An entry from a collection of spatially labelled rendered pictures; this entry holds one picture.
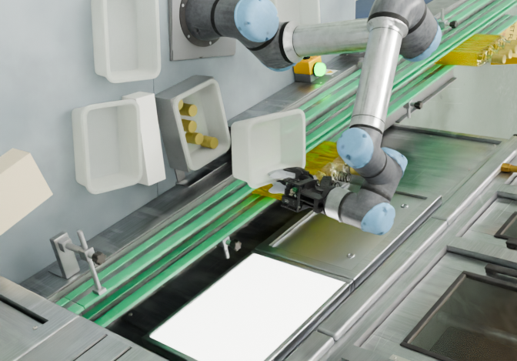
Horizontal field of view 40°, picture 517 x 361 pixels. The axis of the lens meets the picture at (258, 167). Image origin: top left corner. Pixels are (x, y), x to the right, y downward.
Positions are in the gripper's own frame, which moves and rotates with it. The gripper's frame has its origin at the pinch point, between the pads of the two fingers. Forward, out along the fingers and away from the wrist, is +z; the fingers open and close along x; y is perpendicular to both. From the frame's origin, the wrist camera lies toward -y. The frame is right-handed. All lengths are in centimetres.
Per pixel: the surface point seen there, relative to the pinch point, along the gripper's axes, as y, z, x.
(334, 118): -50, 17, -2
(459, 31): -138, 21, -22
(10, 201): 57, 28, 0
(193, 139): -0.5, 30.5, -1.9
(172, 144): 5.8, 32.3, -1.4
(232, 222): -1.1, 14.6, 18.6
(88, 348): 74, -23, 6
